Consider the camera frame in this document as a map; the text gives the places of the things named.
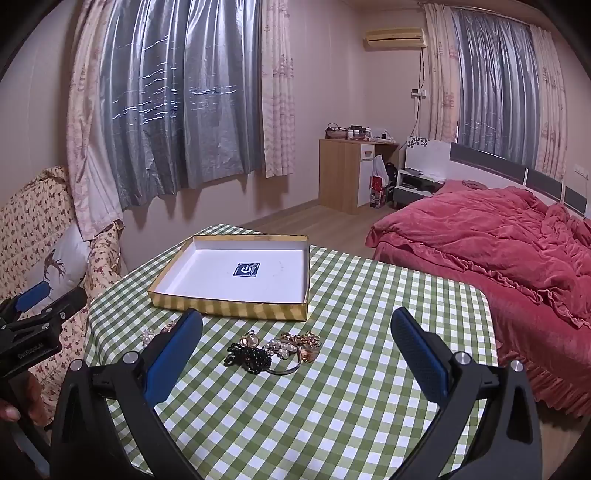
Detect floral pink curtain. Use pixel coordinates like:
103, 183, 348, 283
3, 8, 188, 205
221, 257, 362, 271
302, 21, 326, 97
66, 0, 124, 241
260, 0, 297, 179
529, 24, 569, 184
424, 4, 461, 145

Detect black bead bracelet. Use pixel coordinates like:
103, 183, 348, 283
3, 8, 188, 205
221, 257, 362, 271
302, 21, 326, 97
225, 344, 273, 374

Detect white grey bed headboard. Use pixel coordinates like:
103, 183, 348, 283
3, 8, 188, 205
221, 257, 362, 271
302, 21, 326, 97
404, 136, 591, 219

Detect white grey nightstand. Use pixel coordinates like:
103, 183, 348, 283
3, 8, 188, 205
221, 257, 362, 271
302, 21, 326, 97
392, 168, 447, 209

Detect small bottles and boxes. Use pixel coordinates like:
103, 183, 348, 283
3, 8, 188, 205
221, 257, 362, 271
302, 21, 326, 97
348, 124, 396, 142

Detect gold striped cardboard box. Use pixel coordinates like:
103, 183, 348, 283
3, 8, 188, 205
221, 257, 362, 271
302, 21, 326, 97
148, 234, 309, 321

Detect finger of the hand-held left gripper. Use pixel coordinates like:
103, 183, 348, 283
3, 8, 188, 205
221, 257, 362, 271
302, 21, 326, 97
0, 281, 51, 324
18, 287, 88, 333

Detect floral covered sofa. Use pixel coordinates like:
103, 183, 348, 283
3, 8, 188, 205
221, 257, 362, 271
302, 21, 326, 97
0, 166, 126, 428

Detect wall air conditioner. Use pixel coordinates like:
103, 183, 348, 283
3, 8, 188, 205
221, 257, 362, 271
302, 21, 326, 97
362, 28, 426, 51

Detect wooden cabinet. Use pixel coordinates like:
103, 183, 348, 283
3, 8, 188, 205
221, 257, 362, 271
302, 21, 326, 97
319, 138, 400, 214

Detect white deer print pillow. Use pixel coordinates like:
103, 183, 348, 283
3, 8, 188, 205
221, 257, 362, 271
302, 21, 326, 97
23, 224, 93, 297

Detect red paper bag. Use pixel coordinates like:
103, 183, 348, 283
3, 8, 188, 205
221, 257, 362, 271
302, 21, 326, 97
369, 175, 389, 209

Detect air conditioner power cable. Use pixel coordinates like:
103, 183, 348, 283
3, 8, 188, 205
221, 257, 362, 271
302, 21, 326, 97
414, 48, 426, 139

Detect silver bangle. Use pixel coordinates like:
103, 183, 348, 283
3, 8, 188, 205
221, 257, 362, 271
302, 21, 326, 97
265, 353, 302, 375

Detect red ruffled blanket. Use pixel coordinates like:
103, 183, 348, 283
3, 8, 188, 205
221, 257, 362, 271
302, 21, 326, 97
365, 179, 591, 331

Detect green checkered tablecloth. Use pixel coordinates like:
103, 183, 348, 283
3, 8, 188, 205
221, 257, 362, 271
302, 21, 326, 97
83, 224, 502, 480

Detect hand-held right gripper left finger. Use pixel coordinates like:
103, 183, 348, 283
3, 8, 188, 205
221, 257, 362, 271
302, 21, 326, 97
50, 308, 204, 480

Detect person's left hand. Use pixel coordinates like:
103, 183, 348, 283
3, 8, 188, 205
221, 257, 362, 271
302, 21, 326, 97
0, 370, 48, 428

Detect silver blackout curtain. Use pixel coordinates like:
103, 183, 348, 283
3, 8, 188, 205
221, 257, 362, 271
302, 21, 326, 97
98, 0, 279, 209
450, 8, 544, 169

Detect white pearl bracelet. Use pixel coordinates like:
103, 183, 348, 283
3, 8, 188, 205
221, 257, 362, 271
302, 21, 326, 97
263, 338, 298, 359

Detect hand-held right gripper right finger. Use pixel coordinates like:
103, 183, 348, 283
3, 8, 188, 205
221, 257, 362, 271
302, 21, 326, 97
390, 307, 543, 480

